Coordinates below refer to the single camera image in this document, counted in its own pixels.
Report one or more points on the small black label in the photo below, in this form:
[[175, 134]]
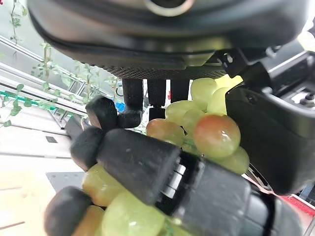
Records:
[[51, 140]]

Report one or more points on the small blue object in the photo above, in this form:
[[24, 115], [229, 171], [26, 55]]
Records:
[[120, 107]]

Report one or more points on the grey perforated plate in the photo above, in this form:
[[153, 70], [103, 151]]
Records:
[[64, 180]]

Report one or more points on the hanging green ivy vine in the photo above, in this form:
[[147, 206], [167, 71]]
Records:
[[15, 108], [87, 78], [45, 66], [15, 22]]

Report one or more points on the red box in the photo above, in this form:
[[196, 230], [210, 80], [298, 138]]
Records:
[[301, 209]]

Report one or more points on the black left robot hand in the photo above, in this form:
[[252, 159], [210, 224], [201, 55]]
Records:
[[147, 32]]

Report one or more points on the green grape bunch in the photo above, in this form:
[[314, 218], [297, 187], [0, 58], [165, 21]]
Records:
[[216, 137]]

